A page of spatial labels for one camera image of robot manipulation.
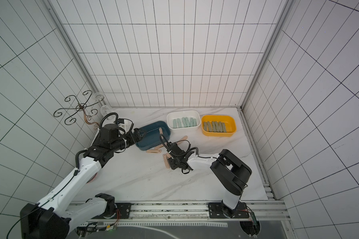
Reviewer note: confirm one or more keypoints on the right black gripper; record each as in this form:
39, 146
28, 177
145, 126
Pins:
173, 158

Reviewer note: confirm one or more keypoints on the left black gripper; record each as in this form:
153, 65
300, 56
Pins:
134, 139

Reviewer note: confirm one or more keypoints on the dark teal storage box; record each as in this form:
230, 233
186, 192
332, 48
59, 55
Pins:
151, 137

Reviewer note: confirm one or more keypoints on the mint knife pair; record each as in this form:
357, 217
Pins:
179, 123

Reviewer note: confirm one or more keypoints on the mint knife vertical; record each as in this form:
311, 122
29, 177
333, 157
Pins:
184, 122

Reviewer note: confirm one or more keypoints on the white storage box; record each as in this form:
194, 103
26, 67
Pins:
189, 114

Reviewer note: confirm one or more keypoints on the olive knife pair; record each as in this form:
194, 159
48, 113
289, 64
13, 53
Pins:
220, 126

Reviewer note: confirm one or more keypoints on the yellow storage box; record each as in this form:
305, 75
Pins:
229, 123

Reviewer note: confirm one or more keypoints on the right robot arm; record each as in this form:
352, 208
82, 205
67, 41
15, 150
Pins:
231, 172

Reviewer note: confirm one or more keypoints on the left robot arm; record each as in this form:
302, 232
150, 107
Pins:
50, 217

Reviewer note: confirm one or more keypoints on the pink knife upper left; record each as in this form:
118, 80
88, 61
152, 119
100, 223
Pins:
159, 146

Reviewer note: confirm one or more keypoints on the clear wine glass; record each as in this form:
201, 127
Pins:
104, 109

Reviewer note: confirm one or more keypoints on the metal scroll glass rack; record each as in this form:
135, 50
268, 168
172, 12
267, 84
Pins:
85, 108

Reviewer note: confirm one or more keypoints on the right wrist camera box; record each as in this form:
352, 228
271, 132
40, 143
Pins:
175, 148

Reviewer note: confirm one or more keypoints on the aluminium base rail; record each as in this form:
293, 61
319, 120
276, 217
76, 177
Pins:
167, 211

